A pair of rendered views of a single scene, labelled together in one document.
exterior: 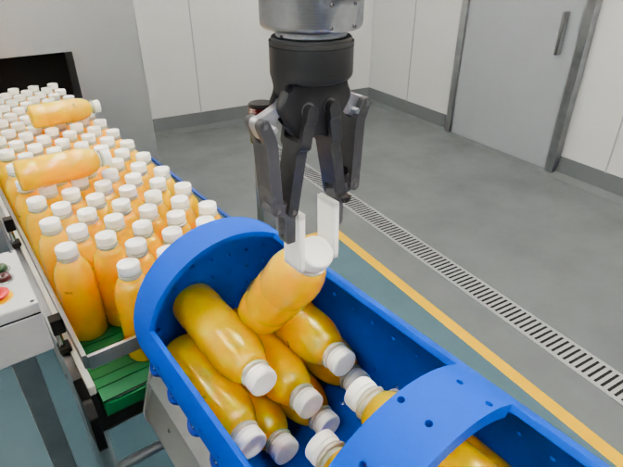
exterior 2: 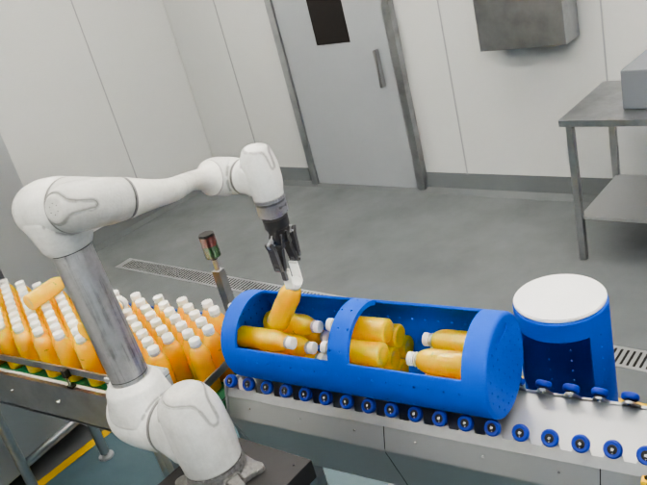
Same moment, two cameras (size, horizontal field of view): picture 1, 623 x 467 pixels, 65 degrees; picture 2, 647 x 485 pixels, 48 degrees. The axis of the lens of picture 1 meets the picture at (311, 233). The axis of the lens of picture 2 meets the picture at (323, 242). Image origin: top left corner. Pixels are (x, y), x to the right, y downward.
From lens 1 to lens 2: 168 cm
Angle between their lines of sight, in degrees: 15
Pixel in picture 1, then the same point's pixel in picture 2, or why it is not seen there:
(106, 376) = not seen: hidden behind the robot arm
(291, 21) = (271, 216)
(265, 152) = (273, 253)
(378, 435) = (339, 319)
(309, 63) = (278, 224)
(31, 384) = not seen: hidden behind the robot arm
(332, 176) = (292, 253)
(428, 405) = (349, 307)
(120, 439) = not seen: outside the picture
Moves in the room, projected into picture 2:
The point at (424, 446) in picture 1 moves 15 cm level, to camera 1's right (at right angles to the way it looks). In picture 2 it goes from (351, 315) to (398, 295)
